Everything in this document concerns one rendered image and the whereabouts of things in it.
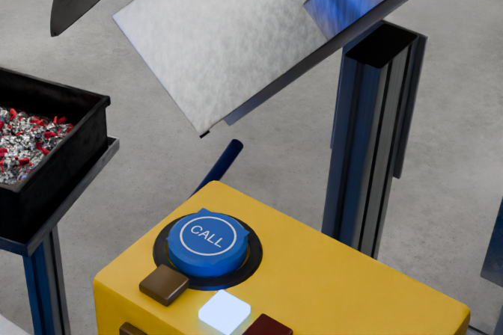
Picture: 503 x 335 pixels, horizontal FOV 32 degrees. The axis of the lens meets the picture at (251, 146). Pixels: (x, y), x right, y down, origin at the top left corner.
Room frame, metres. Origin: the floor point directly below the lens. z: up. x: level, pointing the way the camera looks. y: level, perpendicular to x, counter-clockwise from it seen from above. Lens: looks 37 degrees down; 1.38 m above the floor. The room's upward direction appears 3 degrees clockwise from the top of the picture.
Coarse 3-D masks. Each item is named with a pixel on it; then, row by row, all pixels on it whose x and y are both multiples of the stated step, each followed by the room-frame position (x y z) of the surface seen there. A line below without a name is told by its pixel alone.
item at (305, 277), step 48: (240, 192) 0.37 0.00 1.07; (144, 240) 0.32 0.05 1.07; (288, 240) 0.33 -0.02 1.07; (336, 240) 0.33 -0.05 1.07; (96, 288) 0.29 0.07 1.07; (192, 288) 0.29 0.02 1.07; (240, 288) 0.29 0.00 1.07; (288, 288) 0.30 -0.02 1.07; (336, 288) 0.30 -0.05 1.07; (384, 288) 0.30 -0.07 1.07; (432, 288) 0.30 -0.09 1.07
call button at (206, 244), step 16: (176, 224) 0.33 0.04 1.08; (192, 224) 0.33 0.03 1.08; (208, 224) 0.33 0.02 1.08; (224, 224) 0.33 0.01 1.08; (240, 224) 0.33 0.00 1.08; (176, 240) 0.31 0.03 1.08; (192, 240) 0.31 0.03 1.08; (208, 240) 0.32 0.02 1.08; (224, 240) 0.32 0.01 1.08; (240, 240) 0.32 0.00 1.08; (176, 256) 0.31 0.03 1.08; (192, 256) 0.30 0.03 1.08; (208, 256) 0.30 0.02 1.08; (224, 256) 0.30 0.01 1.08; (240, 256) 0.31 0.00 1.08; (192, 272) 0.30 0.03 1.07; (208, 272) 0.30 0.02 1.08; (224, 272) 0.30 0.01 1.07
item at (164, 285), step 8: (152, 272) 0.30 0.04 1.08; (160, 272) 0.30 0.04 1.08; (168, 272) 0.30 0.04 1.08; (176, 272) 0.30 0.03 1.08; (144, 280) 0.29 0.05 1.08; (152, 280) 0.29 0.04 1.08; (160, 280) 0.29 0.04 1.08; (168, 280) 0.29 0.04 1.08; (176, 280) 0.29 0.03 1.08; (184, 280) 0.29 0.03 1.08; (144, 288) 0.29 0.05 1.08; (152, 288) 0.29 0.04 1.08; (160, 288) 0.29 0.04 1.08; (168, 288) 0.29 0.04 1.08; (176, 288) 0.29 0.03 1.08; (184, 288) 0.29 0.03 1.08; (152, 296) 0.28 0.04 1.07; (160, 296) 0.28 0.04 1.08; (168, 296) 0.28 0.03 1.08; (176, 296) 0.28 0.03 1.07; (168, 304) 0.28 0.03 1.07
